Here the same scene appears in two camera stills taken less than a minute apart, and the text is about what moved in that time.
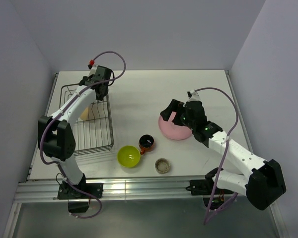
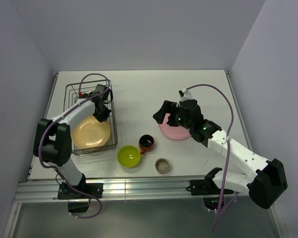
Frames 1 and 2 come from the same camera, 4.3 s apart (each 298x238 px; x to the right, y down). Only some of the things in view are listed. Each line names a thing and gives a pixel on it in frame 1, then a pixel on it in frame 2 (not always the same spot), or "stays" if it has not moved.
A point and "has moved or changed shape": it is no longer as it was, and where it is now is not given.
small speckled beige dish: x=162 y=165 stays
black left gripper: x=87 y=77 to x=104 y=117
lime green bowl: x=128 y=156 stays
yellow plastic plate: x=85 y=115 has moved or changed shape
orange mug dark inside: x=146 y=143 stays
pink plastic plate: x=172 y=131 stays
